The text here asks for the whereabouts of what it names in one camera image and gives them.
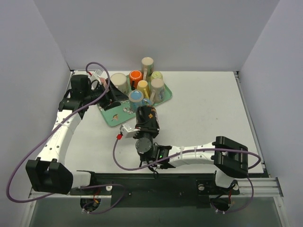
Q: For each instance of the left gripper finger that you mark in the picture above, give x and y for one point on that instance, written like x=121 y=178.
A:
x=116 y=94
x=111 y=105

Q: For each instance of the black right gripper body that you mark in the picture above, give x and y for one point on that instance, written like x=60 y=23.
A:
x=147 y=129

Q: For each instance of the blue butterfly mug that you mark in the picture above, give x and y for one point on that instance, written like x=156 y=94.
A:
x=136 y=99

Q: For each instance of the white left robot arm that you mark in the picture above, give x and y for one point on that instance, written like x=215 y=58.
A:
x=47 y=173

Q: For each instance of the orange mug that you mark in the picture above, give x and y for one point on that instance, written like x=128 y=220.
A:
x=134 y=77

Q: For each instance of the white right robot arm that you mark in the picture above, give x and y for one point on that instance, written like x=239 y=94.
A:
x=227 y=155

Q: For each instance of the pink mug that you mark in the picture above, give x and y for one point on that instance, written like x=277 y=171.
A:
x=103 y=84

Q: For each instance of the cream mug green inside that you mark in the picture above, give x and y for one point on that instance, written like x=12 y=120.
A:
x=120 y=82

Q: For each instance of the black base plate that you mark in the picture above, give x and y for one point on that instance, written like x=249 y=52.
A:
x=157 y=190

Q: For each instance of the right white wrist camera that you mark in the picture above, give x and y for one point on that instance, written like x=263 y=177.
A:
x=127 y=132

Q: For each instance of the black mug red inside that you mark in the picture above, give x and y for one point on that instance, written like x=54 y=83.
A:
x=146 y=118

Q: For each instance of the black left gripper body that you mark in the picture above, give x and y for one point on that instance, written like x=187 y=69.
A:
x=105 y=96

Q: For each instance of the pale green mug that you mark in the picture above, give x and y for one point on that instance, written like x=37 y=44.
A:
x=156 y=75

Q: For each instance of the beige cartoon mug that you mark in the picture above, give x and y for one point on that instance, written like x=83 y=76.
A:
x=157 y=90

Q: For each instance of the small yellow mug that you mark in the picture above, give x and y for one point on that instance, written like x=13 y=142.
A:
x=143 y=86

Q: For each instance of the tall beige mug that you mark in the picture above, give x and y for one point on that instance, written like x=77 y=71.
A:
x=147 y=68

